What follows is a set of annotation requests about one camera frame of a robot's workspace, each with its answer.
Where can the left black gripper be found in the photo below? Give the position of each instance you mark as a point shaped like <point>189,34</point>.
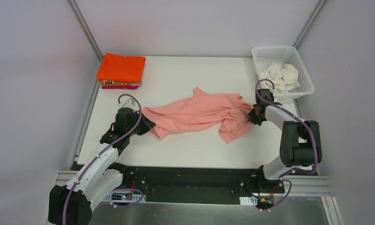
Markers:
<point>145,124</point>

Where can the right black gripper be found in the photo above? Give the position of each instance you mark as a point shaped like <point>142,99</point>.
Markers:
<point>254,116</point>

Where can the pink t-shirt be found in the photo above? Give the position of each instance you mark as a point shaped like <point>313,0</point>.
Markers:
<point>200,112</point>

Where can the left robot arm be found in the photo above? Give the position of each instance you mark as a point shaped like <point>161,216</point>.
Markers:
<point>74,202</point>

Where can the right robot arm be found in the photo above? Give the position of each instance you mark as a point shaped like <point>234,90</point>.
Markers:
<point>300,144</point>

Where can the white crumpled t-shirt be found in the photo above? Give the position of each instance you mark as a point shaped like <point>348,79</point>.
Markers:
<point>284,77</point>

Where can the magenta folded t-shirt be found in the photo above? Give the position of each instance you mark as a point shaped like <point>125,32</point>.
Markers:
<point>119,87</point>

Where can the white plastic basket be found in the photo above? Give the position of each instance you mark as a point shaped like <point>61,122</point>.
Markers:
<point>265,56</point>

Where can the orange folded t-shirt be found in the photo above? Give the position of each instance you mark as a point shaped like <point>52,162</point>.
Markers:
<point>121,68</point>

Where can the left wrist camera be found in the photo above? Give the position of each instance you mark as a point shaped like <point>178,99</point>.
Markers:
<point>130,103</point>

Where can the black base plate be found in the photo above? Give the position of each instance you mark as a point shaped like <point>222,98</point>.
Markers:
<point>198,185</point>

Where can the left white cable duct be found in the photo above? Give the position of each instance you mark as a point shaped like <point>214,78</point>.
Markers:
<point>124,198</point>

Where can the white cable duct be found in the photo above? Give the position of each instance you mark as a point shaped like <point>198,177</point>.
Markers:
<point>124,198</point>
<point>248,201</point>

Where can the right white cable duct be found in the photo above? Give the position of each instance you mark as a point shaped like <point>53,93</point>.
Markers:
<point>248,201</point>

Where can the aluminium rail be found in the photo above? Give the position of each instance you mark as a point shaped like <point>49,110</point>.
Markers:
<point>302,185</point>

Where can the left corner frame post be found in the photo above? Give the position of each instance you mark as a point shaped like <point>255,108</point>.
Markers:
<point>85,28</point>

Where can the corner frame post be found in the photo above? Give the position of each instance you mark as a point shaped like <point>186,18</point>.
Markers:
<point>320,4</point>
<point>85,28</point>

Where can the right corner frame post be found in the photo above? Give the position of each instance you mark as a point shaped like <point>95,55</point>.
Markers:
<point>320,4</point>

